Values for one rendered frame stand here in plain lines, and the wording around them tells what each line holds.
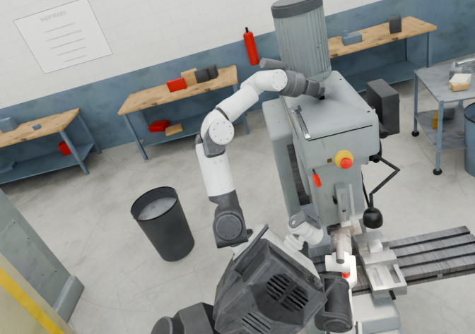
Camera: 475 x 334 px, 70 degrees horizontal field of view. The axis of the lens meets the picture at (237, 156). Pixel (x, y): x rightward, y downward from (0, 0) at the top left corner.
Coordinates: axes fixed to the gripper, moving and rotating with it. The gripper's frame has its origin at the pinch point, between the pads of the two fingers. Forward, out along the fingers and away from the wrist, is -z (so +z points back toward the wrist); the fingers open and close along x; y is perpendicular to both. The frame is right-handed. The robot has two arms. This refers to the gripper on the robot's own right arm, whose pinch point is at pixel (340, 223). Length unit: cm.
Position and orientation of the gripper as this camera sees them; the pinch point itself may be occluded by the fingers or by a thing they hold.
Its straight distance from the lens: 170.6
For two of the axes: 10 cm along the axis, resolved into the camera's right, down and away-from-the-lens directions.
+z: -2.2, 5.6, -8.0
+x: -9.4, 0.9, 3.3
